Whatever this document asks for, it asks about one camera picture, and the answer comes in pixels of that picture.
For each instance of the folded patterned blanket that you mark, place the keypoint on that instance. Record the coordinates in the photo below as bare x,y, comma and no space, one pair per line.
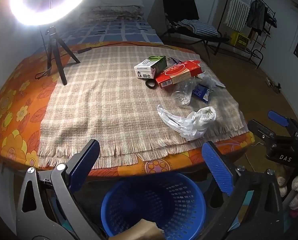
108,12

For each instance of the black clothes rack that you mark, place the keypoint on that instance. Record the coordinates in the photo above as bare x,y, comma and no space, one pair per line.
261,59

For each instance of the blue plastic basket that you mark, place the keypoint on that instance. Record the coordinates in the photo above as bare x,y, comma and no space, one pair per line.
179,205

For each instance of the striped white towel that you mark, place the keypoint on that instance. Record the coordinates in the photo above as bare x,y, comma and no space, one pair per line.
236,7

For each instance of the black tape roll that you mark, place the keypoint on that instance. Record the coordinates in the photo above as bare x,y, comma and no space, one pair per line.
148,85

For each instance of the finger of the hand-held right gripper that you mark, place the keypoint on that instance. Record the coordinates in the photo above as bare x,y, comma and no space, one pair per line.
260,130
278,118

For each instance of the clear plastic wrapper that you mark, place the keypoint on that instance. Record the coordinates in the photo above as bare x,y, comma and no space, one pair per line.
211,80

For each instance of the white power strip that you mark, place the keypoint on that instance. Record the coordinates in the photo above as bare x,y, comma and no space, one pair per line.
273,83

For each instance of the beige plaid blanket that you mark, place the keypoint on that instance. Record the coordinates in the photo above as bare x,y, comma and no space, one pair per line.
108,100

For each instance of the black tripod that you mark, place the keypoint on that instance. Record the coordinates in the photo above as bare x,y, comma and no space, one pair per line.
54,47

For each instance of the blue snack wrapper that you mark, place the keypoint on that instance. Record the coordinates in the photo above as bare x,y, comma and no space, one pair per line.
200,91

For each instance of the red cardboard box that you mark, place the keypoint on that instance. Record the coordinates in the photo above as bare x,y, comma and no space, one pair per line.
176,76

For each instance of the blue patchwork bed sheet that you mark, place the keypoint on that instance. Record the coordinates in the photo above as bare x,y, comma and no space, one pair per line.
118,31

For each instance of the purple snack wrapper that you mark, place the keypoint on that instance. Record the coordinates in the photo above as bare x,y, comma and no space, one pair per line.
175,60

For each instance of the beige plush toy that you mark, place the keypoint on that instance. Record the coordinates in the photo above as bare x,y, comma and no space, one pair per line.
280,178

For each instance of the dark hanging garment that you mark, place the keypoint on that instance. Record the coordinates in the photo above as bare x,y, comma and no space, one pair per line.
271,17

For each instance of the dark jacket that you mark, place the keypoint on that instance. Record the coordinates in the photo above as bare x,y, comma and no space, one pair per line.
256,15

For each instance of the black folding chair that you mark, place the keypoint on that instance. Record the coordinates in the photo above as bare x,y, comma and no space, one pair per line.
180,5

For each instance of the striped cloth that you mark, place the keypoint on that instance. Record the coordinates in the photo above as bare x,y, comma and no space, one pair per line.
204,28

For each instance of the orange floral cloth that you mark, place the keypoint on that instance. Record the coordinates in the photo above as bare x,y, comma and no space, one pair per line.
16,100

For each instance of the crumpled white plastic bag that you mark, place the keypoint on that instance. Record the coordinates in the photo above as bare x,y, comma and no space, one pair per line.
167,116

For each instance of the yellow crate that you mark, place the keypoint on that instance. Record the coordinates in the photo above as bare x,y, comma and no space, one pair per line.
240,40

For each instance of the white paper towel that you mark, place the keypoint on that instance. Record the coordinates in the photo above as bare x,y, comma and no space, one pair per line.
200,122

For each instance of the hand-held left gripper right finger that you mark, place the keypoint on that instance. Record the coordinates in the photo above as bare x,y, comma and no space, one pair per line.
216,167

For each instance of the crushed clear plastic bottle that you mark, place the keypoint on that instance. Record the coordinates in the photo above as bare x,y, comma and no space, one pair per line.
184,93

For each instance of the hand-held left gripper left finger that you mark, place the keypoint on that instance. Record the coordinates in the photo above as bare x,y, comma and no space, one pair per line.
85,165

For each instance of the green and white carton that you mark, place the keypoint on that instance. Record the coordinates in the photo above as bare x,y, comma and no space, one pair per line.
149,67

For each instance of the brown paper piece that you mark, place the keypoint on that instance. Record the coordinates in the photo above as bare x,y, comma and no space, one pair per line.
141,230

